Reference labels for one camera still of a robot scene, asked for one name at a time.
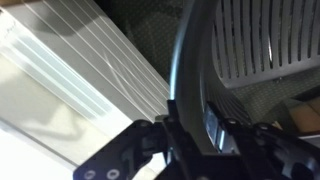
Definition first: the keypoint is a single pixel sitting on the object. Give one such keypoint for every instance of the brown leather armchair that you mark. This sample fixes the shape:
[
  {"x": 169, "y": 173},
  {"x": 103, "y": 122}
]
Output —
[{"x": 298, "y": 117}]

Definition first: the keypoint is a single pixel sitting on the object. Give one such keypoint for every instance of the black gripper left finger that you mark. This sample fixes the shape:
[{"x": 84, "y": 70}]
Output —
[{"x": 126, "y": 154}]

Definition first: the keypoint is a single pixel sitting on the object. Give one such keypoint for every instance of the black mesh office chair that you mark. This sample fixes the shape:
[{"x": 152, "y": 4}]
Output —
[{"x": 247, "y": 57}]

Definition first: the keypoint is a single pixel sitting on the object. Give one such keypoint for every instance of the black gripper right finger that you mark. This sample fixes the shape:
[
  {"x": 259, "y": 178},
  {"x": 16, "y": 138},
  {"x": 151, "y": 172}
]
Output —
[{"x": 266, "y": 152}]

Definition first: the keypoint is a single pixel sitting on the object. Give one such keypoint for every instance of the white wall radiator unit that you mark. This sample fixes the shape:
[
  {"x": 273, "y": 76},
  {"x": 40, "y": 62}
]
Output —
[{"x": 74, "y": 49}]

